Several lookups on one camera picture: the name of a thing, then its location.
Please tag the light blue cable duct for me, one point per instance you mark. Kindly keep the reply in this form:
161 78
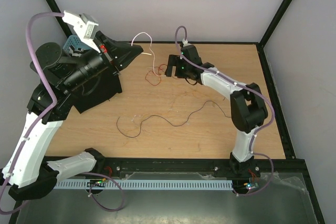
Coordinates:
146 184

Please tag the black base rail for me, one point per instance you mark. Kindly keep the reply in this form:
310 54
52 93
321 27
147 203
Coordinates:
216 167

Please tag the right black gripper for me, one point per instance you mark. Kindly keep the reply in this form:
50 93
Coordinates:
175 60

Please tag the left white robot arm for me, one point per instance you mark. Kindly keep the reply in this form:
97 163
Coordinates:
80 82

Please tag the striped black white cloth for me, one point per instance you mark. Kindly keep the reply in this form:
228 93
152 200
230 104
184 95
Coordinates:
76 52

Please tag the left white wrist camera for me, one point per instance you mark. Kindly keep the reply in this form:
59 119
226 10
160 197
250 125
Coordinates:
84 26

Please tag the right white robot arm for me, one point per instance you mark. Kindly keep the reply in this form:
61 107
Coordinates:
247 106

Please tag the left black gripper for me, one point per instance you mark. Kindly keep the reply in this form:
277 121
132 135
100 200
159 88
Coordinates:
119 53

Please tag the blue plastic basket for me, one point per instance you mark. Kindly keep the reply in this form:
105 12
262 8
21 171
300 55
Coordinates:
74 41

